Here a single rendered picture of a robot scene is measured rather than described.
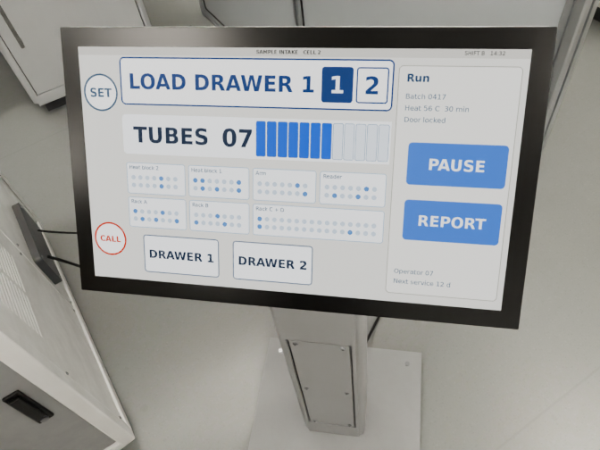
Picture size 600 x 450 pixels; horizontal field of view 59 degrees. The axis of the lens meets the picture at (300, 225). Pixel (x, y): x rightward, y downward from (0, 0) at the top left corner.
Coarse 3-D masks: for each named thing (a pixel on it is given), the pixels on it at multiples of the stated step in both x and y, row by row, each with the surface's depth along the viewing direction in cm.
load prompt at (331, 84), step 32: (128, 64) 58; (160, 64) 58; (192, 64) 57; (224, 64) 56; (256, 64) 56; (288, 64) 55; (320, 64) 55; (352, 64) 54; (384, 64) 53; (128, 96) 59; (160, 96) 58; (192, 96) 58; (224, 96) 57; (256, 96) 57; (288, 96) 56; (320, 96) 55; (352, 96) 55; (384, 96) 54
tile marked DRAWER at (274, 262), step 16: (240, 240) 61; (240, 256) 61; (256, 256) 61; (272, 256) 60; (288, 256) 60; (304, 256) 60; (240, 272) 62; (256, 272) 61; (272, 272) 61; (288, 272) 60; (304, 272) 60
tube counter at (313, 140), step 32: (224, 128) 58; (256, 128) 57; (288, 128) 57; (320, 128) 56; (352, 128) 55; (384, 128) 55; (288, 160) 57; (320, 160) 57; (352, 160) 56; (384, 160) 56
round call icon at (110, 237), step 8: (96, 224) 64; (104, 224) 63; (112, 224) 63; (120, 224) 63; (96, 232) 64; (104, 232) 64; (112, 232) 63; (120, 232) 63; (96, 240) 64; (104, 240) 64; (112, 240) 64; (120, 240) 63; (96, 248) 64; (104, 248) 64; (112, 248) 64; (120, 248) 64; (120, 256) 64; (128, 256) 64
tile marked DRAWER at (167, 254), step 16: (144, 240) 63; (160, 240) 62; (176, 240) 62; (192, 240) 62; (208, 240) 61; (144, 256) 63; (160, 256) 63; (176, 256) 63; (192, 256) 62; (208, 256) 62; (160, 272) 63; (176, 272) 63; (192, 272) 63; (208, 272) 62
